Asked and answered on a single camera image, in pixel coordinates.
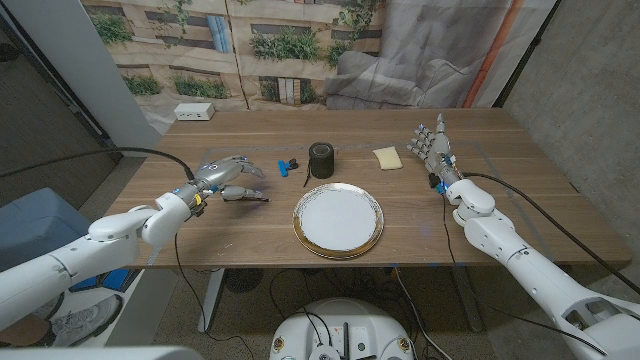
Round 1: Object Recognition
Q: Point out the grey floor cable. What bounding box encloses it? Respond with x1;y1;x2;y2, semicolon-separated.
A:
393;267;444;360

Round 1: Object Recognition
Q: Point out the white power strip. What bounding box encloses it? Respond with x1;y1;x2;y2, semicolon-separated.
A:
173;102;216;122

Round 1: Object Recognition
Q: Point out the black round floor fan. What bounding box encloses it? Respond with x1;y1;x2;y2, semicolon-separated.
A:
223;268;265;294

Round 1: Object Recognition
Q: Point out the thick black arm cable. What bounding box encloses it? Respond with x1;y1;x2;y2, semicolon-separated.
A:
0;145;197;182
460;171;640;296

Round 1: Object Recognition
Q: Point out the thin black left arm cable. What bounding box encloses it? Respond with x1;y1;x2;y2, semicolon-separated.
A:
172;232;257;360

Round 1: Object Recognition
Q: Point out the blue upholstered chair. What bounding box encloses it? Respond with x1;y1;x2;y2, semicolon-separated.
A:
0;187;96;264

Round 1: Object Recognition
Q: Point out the grey sneaker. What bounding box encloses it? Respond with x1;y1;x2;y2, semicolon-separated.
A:
49;294;124;347
29;292;66;322

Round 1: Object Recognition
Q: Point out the pale yellow sponge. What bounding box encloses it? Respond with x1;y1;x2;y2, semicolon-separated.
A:
372;146;404;171

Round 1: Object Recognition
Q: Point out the black backdrop stand pole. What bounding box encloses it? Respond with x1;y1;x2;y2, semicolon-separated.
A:
492;0;564;109

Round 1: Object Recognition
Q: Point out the white robot torso edge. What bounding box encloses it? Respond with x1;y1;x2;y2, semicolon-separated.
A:
0;346;204;360

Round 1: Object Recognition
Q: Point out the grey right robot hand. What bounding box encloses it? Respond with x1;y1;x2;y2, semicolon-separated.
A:
405;112;464;190

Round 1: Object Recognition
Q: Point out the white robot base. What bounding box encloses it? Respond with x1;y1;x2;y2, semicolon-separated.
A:
268;297;416;360

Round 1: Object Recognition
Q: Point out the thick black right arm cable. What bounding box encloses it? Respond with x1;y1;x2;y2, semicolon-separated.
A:
460;171;640;296

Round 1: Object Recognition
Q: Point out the metal table leg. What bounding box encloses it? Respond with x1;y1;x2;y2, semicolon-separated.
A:
197;268;226;335
452;266;484;334

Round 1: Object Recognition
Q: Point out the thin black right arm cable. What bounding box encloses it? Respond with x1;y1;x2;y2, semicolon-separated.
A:
441;192;609;357

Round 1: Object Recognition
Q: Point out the person brown trouser leg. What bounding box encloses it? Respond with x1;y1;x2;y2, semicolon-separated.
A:
0;312;52;349

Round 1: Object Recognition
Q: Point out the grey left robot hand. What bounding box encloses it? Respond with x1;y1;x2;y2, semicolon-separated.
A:
187;155;271;204

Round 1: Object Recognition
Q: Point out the printed fabric backdrop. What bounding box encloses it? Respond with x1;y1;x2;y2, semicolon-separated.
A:
79;0;559;136

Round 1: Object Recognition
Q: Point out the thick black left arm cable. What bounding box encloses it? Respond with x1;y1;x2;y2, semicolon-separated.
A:
0;145;197;182

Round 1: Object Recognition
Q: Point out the blue foot pedal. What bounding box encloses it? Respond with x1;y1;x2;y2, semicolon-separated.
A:
68;274;102;294
102;268;133;293

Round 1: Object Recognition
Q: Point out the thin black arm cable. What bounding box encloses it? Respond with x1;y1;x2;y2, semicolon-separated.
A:
441;192;609;357
172;232;257;360

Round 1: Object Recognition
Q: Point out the white plate gold rim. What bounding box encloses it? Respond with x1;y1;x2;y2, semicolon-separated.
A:
292;182;385;261

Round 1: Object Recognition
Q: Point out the black cylindrical speaker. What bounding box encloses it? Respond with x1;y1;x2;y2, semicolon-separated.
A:
302;141;336;189

